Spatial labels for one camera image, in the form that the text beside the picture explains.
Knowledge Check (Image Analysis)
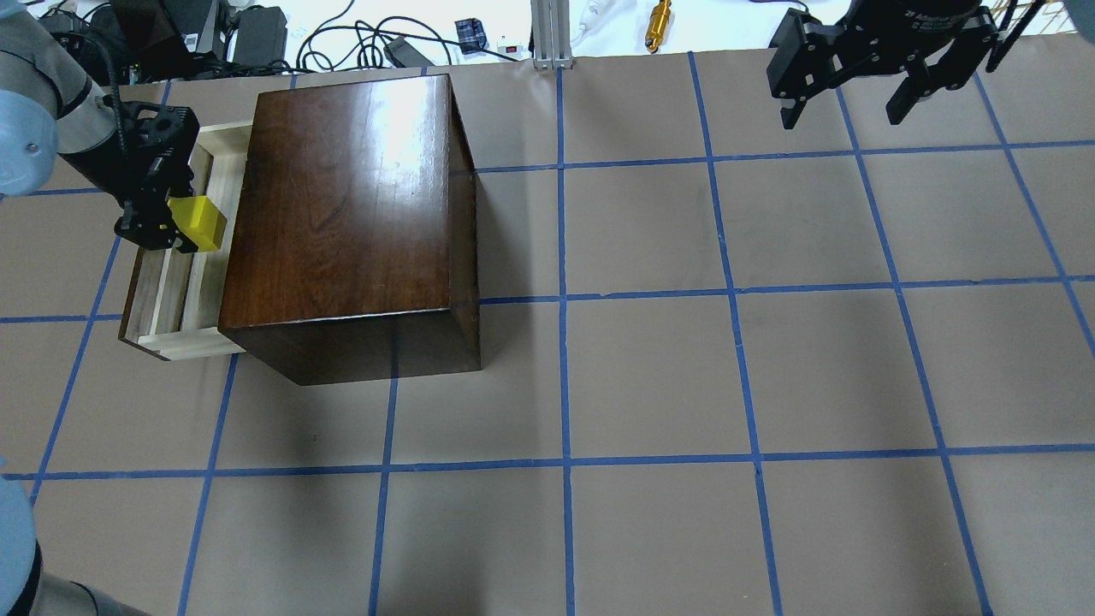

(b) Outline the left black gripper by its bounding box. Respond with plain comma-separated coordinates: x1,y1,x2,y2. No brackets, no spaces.
110,101,200,254

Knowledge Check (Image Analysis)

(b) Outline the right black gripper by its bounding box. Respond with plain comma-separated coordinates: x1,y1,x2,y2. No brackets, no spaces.
767,1,1000,130

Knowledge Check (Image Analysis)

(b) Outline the yellow cube block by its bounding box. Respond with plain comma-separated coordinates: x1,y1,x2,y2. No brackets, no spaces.
169,195,228,252

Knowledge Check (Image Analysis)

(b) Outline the light wood drawer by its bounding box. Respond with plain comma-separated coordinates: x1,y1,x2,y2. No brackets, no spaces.
118,121,252,360

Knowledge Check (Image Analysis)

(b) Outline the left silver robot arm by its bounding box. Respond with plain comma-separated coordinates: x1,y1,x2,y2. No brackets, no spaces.
1,1,227,253

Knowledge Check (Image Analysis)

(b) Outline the dark wooden drawer cabinet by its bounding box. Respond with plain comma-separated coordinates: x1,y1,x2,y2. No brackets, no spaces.
216,74,482,386

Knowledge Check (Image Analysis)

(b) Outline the black power adapter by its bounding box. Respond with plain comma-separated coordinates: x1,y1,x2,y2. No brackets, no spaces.
231,5,288,67

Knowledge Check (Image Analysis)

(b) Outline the small blue black device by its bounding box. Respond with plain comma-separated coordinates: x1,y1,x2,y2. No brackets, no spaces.
454,18,488,56

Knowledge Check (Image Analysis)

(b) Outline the aluminium frame post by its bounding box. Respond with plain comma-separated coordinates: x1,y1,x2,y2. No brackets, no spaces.
530,0,574,71

